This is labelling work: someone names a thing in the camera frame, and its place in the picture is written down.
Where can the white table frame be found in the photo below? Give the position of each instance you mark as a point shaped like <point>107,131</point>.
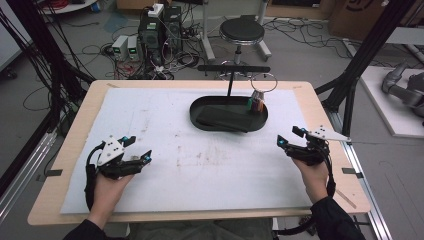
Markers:
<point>208,43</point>

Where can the white power adapter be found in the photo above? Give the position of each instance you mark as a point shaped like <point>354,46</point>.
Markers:
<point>156,10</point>

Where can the black oval tray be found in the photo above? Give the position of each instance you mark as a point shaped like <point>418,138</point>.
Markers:
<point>213,104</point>

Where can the white table mat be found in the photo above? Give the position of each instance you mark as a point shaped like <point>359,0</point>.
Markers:
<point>150,110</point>

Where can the black computer tower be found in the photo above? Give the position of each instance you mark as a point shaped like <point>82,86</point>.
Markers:
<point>150,40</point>
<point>172,26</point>

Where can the person's right hand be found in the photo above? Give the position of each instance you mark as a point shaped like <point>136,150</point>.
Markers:
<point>313,181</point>

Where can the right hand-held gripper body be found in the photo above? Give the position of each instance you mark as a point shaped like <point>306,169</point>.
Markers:
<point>310,150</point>

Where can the white bench power supply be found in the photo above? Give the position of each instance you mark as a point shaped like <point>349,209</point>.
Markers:
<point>119,46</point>
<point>133,48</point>

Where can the white platform board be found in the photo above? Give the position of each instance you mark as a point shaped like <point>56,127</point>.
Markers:
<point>393,116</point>

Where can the black round stool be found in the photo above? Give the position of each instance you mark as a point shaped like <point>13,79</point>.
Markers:
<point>241,30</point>

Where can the aluminium rail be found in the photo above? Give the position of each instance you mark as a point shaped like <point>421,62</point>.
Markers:
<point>370,196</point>
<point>26,166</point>

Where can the black T-shaped stand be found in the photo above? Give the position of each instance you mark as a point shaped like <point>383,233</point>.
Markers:
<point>233,68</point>

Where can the black tape strip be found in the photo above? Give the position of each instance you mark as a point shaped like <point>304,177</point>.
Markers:
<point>351,172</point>
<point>54,173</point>

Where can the black rectangular case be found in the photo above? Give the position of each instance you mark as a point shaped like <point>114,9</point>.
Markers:
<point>223,119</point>

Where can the person's left hand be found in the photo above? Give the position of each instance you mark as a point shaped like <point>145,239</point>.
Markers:
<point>106,196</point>

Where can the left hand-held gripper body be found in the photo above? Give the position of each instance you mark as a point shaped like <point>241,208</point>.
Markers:
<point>113,166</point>

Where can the round white table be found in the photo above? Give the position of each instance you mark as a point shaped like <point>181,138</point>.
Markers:
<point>71,7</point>

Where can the cardboard box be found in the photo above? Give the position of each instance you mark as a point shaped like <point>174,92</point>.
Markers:
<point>353,21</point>

